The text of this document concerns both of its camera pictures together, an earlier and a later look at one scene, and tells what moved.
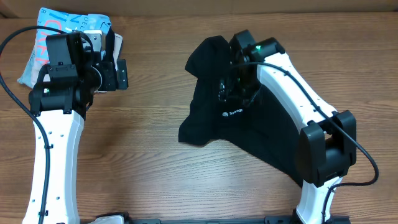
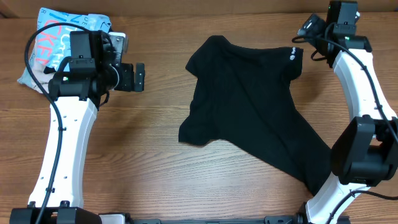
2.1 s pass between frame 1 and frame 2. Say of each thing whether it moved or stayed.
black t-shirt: stayed
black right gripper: moved
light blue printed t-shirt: stayed
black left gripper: moved
